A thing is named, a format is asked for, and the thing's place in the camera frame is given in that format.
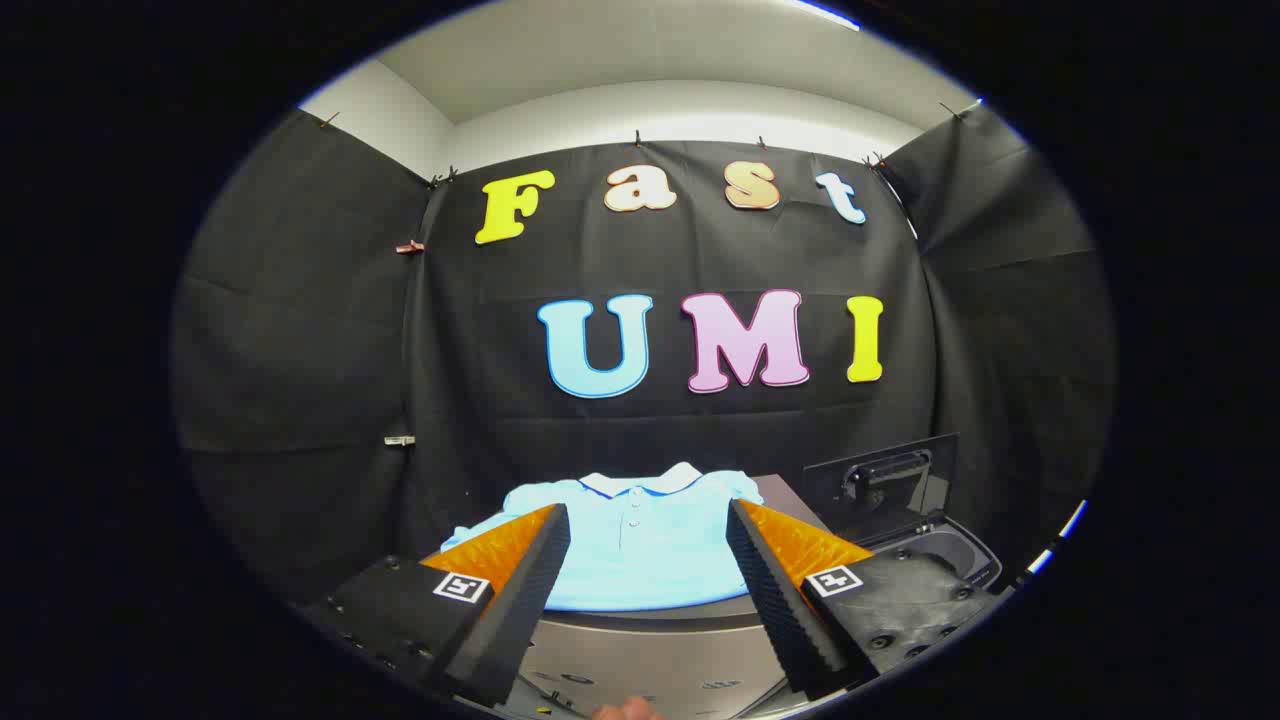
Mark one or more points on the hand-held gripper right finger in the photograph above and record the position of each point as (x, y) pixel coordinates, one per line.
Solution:
(785, 610)

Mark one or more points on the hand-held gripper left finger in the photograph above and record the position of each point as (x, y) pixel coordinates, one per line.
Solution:
(520, 610)

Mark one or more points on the light blue polo shirt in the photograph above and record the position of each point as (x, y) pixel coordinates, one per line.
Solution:
(640, 560)

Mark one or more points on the black backdrop cloth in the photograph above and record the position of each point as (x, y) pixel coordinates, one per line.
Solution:
(480, 400)

